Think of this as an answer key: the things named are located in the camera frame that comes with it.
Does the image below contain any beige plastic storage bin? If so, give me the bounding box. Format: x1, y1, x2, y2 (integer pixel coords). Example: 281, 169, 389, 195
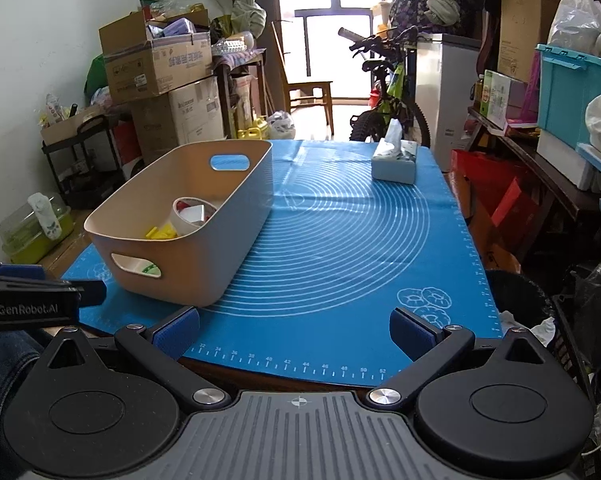
84, 140, 273, 307

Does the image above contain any cardboard box on floor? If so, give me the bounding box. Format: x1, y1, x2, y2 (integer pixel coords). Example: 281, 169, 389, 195
38, 209, 91, 278

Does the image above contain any green plastic container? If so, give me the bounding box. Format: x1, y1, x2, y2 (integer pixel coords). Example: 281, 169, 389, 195
0, 192, 75, 264

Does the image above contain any yellow toy tool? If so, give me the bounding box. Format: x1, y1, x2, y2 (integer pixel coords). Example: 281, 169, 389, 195
145, 222, 179, 240

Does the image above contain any white tape roll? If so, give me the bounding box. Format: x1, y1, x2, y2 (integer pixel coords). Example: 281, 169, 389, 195
169, 197, 217, 236

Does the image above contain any blue silicone mat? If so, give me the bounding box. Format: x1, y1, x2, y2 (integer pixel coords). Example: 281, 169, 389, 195
67, 141, 502, 387

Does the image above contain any white usb charger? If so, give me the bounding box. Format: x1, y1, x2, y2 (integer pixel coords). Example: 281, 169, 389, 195
179, 205, 216, 224

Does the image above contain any black metal shelf rack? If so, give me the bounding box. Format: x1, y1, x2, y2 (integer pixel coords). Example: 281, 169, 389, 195
41, 112, 145, 209

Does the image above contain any red bag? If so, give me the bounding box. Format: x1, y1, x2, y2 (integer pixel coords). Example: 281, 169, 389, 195
445, 150, 553, 274

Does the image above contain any tissue box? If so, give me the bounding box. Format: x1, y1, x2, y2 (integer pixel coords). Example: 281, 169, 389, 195
371, 118, 419, 185

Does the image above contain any yellow oil jug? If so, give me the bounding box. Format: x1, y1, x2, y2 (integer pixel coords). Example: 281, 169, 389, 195
236, 117, 270, 140

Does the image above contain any large stacked cardboard box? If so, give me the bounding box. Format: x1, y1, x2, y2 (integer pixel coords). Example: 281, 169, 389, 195
130, 76, 226, 165

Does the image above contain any green black bicycle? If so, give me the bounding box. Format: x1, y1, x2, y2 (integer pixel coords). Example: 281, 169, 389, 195
338, 25, 431, 148

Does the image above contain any green white carton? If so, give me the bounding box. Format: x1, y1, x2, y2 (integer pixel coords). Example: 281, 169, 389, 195
480, 70, 527, 129

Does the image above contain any open cardboard box top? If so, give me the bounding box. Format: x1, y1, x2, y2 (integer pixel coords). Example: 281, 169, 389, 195
99, 6, 212, 104

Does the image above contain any white chest freezer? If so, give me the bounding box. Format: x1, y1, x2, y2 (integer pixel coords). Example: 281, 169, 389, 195
415, 34, 480, 171

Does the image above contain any wooden chair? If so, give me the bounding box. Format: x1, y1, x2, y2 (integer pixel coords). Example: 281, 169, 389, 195
270, 23, 335, 136

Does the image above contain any teal plastic crate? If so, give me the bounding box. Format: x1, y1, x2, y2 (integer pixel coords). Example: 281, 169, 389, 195
535, 44, 601, 148

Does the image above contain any tall cardboard box right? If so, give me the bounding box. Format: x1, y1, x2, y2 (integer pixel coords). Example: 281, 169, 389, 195
498, 0, 561, 82

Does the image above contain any white plastic bag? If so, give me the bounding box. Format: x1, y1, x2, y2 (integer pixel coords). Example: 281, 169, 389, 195
547, 0, 601, 58

